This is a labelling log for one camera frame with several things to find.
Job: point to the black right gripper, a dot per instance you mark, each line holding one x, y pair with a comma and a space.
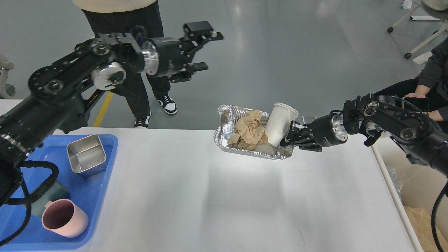
325, 131

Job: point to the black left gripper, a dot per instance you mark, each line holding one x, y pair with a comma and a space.
170, 57

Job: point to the cream paper cup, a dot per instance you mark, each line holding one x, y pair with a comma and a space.
278, 123

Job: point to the brown paper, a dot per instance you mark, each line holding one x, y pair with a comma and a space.
421, 223
248, 132

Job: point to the aluminium foil tray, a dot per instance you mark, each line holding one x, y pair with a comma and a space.
229, 115

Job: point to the steel rectangular container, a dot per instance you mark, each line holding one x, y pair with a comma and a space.
87, 156

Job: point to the pink ribbed mug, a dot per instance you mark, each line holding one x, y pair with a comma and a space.
64, 218

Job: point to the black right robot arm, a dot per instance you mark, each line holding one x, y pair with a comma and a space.
417, 135

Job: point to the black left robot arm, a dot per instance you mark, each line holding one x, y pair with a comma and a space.
63, 93

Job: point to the metal floor plates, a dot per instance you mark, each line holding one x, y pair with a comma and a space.
308, 119

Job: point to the white plastic bin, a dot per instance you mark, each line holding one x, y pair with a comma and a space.
410, 185

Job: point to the black smartphone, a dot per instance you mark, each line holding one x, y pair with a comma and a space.
416, 102

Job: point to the seated person in black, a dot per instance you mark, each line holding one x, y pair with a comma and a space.
432, 83

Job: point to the brown paper in bin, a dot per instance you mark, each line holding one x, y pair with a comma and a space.
421, 223

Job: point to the blue plastic tray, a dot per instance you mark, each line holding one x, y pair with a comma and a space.
86, 192

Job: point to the white office chair left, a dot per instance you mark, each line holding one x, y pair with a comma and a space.
7, 91

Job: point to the green ribbed cup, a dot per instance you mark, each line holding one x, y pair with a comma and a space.
56, 192

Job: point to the white chair top right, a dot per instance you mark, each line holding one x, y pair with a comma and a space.
418, 28

